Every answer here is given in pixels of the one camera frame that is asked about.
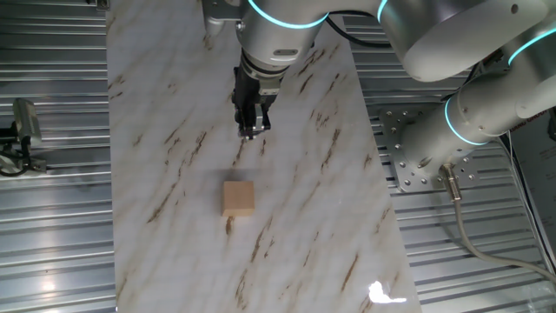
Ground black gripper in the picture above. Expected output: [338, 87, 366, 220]
[231, 64, 281, 141]

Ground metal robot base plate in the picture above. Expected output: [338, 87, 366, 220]
[378, 106, 479, 193]

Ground metal camera mount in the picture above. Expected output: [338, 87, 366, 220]
[0, 143, 48, 175]

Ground clear plastic bag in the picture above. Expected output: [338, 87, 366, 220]
[514, 280, 556, 313]

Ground silver camera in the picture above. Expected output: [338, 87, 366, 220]
[11, 97, 43, 147]

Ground long black looping cable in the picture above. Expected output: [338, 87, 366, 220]
[323, 10, 392, 48]

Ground small wooden block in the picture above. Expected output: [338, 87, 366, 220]
[222, 180, 256, 218]

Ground marble pattern mat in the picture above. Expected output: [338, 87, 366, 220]
[105, 0, 422, 313]

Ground grey base cable with connector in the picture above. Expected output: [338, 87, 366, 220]
[438, 163, 556, 286]

